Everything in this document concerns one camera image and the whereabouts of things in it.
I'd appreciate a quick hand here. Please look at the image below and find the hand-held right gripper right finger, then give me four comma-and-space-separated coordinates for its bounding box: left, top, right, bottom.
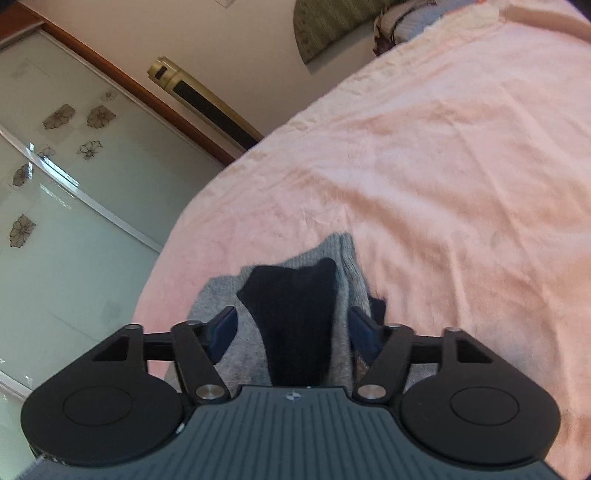
348, 305, 496, 402

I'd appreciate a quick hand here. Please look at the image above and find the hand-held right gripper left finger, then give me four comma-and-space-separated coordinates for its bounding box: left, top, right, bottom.
91, 305, 239, 403

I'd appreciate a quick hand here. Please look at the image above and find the grey and navy knit sweater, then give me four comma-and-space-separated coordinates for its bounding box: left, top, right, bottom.
172, 232, 445, 389

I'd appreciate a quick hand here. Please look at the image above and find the pink bed sheet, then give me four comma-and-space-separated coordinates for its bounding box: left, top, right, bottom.
131, 0, 591, 480

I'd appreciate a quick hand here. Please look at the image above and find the gold tower fan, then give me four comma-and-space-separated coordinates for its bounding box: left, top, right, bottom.
147, 56, 265, 151

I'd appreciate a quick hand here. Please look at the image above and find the group of flower stickers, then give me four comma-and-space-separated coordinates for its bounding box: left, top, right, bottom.
8, 89, 118, 251

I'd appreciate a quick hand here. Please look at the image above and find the green padded headboard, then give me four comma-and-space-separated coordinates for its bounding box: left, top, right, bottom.
293, 0, 419, 66

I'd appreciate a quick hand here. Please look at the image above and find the patterned pillow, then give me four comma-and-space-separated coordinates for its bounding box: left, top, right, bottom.
372, 0, 465, 57

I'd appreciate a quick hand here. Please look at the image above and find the brown wooden wardrobe frame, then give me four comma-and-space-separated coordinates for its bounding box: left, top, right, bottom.
0, 4, 237, 168

